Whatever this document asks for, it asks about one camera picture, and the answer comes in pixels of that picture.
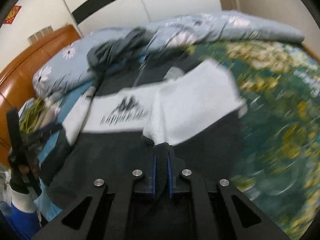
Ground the black and white fleece jacket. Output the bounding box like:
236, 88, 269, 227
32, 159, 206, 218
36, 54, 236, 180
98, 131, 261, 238
38, 55, 247, 228

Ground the operator left hand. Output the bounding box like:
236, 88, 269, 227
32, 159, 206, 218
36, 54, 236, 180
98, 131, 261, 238
8, 152, 42, 197

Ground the olive green knit sweater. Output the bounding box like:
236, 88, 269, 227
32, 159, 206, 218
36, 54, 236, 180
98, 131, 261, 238
18, 98, 45, 134

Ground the beige folded garment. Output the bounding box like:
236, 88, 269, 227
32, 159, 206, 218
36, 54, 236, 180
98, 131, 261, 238
35, 99, 61, 130

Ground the wooden headboard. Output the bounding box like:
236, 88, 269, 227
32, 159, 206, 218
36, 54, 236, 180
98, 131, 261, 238
1, 25, 80, 168

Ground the teal floral bed blanket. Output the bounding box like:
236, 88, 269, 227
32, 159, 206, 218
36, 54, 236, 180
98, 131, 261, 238
17, 41, 320, 240

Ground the blue floral duvet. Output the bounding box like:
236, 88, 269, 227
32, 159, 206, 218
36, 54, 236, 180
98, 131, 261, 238
32, 10, 305, 99

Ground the dark grey garment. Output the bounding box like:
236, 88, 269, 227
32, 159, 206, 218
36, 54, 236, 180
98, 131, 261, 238
87, 27, 153, 73

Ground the white black sliding wardrobe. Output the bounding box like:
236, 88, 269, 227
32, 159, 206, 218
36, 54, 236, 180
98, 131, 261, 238
64, 0, 222, 36

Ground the wall switch panel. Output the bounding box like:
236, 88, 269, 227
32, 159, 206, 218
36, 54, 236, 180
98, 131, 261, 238
28, 26, 54, 45

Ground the red fu wall decoration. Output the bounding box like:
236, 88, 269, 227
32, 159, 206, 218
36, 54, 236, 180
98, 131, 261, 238
3, 5, 21, 24

